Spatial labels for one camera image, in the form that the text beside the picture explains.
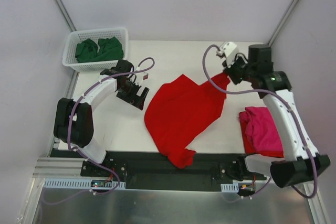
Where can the left aluminium frame post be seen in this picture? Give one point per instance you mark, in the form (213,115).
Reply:
(63,9)

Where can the white cable duct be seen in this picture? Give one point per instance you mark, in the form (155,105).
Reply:
(230,188)
(67,183)

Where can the folded pink t shirt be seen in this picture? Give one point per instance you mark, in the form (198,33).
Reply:
(261,130)

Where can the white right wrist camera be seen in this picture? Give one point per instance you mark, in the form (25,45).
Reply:
(228,51)

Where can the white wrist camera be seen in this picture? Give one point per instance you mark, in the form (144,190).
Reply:
(145,75)
(228,51)

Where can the aluminium frame post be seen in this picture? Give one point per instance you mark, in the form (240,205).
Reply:
(63,9)
(283,21)

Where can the left white cable duct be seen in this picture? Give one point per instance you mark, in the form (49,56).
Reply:
(67,183)

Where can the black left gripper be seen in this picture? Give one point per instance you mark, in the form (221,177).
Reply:
(134,96)

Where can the aluminium front rail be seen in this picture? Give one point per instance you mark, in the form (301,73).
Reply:
(58,163)

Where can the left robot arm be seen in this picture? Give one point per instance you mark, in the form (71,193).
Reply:
(74,116)

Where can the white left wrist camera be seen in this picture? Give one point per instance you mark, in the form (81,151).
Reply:
(145,75)

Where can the white plastic basket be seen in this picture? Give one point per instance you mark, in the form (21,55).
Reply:
(76,37)

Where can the green t shirt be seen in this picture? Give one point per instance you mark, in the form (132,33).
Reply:
(106,49)

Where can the right white cable duct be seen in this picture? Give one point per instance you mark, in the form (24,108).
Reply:
(230,188)

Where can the folded red t shirt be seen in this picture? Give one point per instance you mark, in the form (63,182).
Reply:
(248,147)

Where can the red t shirt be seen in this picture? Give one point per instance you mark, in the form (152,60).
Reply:
(180,111)
(248,147)

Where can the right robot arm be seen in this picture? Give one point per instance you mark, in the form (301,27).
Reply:
(301,162)

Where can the right aluminium frame post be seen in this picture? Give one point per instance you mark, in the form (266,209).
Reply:
(283,21)

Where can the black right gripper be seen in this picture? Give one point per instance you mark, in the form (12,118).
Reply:
(233,76)

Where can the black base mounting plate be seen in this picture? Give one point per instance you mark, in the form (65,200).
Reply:
(153,171)

